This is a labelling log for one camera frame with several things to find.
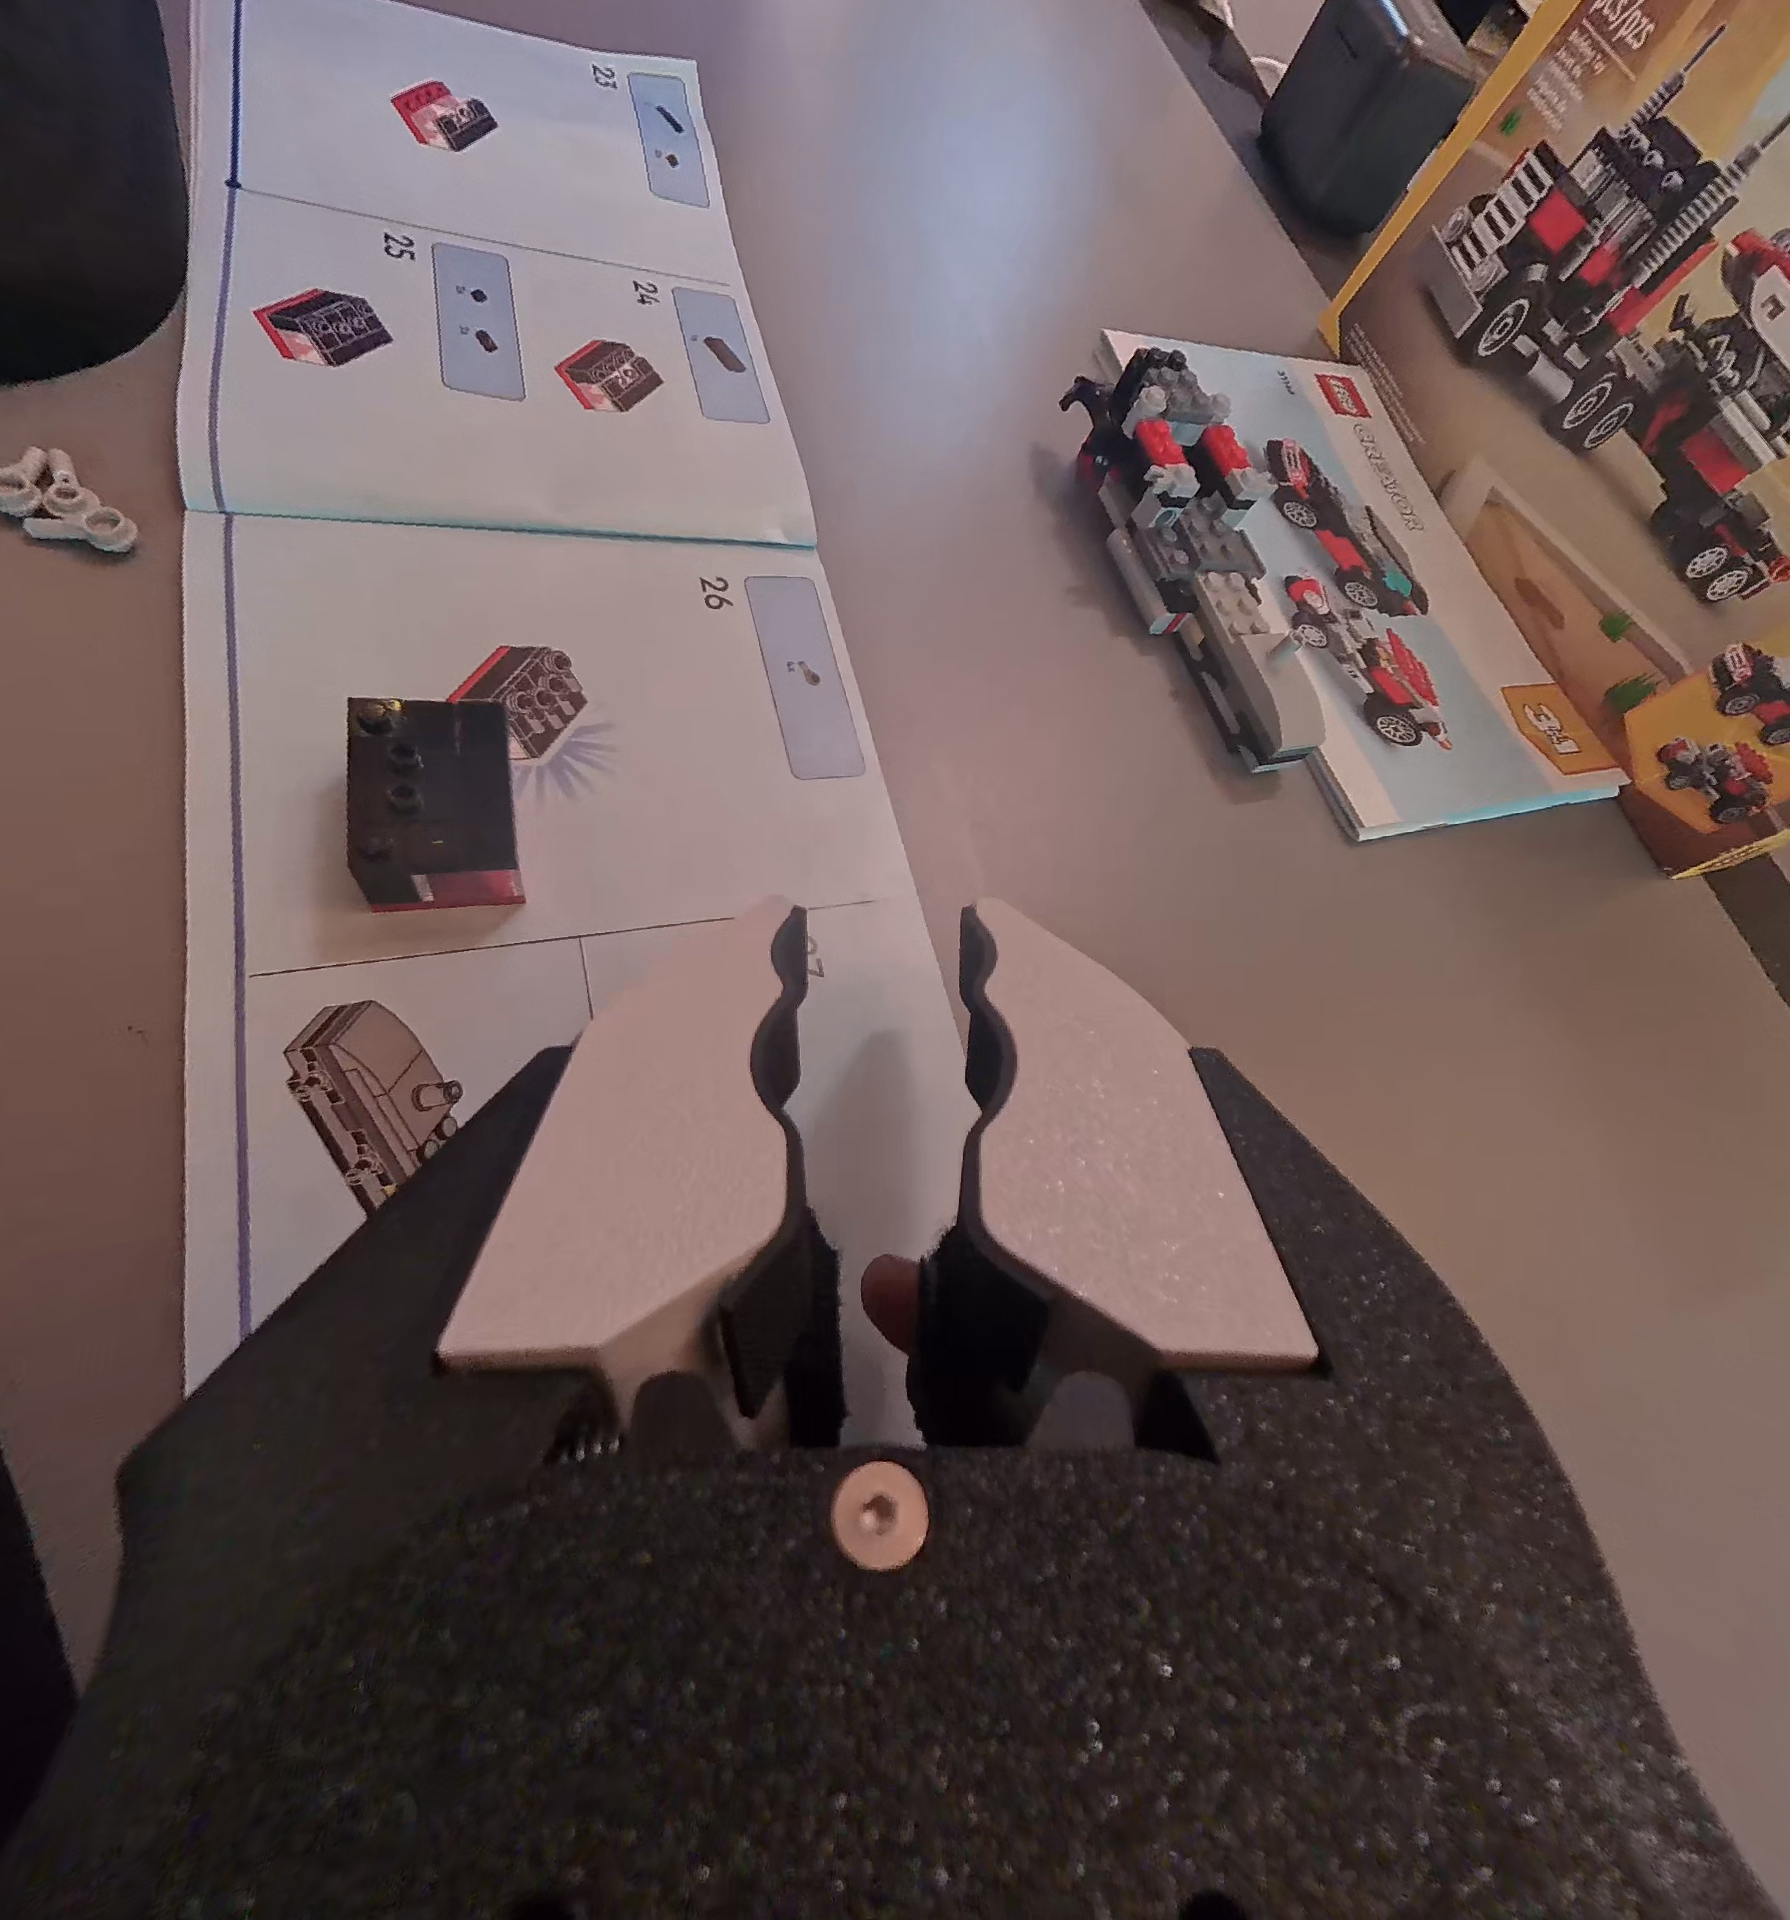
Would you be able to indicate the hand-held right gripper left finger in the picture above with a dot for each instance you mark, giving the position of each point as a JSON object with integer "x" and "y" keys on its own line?
{"x": 634, "y": 1185}

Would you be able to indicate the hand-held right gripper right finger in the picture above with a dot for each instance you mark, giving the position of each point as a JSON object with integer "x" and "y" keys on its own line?
{"x": 1129, "y": 1185}

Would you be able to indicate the black red brick assembly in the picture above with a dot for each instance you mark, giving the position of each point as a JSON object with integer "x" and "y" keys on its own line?
{"x": 430, "y": 812}

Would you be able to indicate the person's right hand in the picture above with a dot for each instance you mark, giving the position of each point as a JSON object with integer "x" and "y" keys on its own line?
{"x": 891, "y": 1298}

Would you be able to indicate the open instruction booklet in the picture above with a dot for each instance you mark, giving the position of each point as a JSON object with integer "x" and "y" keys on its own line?
{"x": 565, "y": 630}

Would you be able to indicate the closed instruction booklet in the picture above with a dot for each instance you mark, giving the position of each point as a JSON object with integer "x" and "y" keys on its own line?
{"x": 1495, "y": 751}

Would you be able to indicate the grey red toy truck model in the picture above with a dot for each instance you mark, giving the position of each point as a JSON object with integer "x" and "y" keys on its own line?
{"x": 1211, "y": 570}

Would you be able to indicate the yellow-edged toy set box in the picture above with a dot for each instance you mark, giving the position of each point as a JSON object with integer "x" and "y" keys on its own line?
{"x": 1660, "y": 377}

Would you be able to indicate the dark grey cube box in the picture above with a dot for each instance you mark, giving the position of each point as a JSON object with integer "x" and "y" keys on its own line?
{"x": 1359, "y": 121}

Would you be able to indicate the black cushioned pad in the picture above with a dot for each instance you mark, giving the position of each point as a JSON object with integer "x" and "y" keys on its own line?
{"x": 40, "y": 181}

